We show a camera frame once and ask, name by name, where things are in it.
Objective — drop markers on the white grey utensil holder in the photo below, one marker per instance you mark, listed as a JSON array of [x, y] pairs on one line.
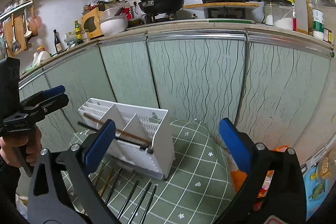
[[144, 141]]

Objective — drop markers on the dark soy sauce bottle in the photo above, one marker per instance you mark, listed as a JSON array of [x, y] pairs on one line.
[[57, 42]]

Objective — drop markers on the yellow microwave oven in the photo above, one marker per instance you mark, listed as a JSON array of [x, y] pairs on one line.
[[91, 23]]

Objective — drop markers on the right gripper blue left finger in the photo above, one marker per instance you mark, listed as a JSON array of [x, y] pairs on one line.
[[96, 146]]

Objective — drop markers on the white squeeze bottle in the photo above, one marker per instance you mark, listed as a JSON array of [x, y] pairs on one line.
[[301, 16]]

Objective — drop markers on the blue plastic container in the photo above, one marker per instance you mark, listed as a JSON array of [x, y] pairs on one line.
[[316, 191]]

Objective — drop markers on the person's left hand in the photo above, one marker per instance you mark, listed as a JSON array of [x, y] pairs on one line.
[[31, 140]]

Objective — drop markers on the clear salt container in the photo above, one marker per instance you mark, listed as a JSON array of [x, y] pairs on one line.
[[282, 11]]

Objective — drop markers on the white bowl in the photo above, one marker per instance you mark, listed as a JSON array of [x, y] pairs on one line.
[[113, 25]]

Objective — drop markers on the hanging wooden board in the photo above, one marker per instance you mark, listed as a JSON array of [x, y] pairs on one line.
[[19, 34]]

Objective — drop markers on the wooden cutting board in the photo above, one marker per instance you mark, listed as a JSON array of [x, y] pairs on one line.
[[218, 5]]

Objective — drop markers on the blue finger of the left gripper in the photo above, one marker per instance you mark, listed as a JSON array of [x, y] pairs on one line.
[[54, 91], [54, 103]]

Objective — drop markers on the black frying pan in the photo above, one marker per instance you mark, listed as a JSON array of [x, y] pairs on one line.
[[154, 7]]

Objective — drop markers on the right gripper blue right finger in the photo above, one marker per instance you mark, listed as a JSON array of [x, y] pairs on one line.
[[238, 144]]

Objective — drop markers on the hanging metal ladle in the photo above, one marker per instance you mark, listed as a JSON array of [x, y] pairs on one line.
[[15, 46]]

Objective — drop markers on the green label bottle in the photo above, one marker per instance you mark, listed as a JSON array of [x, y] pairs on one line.
[[318, 24]]

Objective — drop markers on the green glass bottle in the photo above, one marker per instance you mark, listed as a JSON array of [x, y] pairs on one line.
[[78, 32]]

